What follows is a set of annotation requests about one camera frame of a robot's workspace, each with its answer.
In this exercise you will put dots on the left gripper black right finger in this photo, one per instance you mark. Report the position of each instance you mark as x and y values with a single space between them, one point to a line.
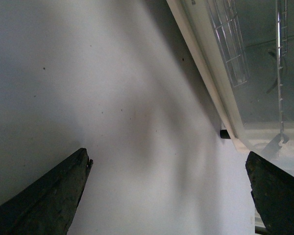
276 195

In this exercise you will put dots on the wire oven rack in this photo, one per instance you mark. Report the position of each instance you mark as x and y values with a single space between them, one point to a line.
281 40

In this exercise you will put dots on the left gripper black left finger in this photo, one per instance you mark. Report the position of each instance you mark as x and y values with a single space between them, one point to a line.
48 206

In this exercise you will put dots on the cream Toshiba toaster oven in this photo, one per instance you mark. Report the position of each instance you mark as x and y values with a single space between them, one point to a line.
232 43

